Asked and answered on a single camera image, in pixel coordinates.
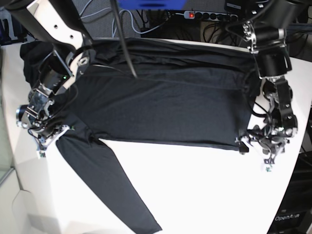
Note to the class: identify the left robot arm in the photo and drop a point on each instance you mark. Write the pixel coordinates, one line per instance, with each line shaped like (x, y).
(264, 27)

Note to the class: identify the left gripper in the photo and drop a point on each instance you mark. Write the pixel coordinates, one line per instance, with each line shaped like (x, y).
(262, 142)

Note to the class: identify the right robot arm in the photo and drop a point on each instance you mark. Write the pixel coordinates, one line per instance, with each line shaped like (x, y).
(46, 116)

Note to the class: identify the white power strip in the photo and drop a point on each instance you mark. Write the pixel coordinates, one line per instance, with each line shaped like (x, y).
(210, 16)

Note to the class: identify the blue plastic box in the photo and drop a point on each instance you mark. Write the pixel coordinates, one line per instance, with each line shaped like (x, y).
(151, 4)

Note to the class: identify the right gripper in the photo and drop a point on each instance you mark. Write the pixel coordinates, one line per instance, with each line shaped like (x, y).
(46, 134)

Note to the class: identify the dark long-sleeve T-shirt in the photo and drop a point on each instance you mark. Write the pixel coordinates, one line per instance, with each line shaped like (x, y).
(185, 95)

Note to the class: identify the black OpenArm case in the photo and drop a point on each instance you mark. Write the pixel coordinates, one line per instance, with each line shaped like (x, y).
(294, 215)

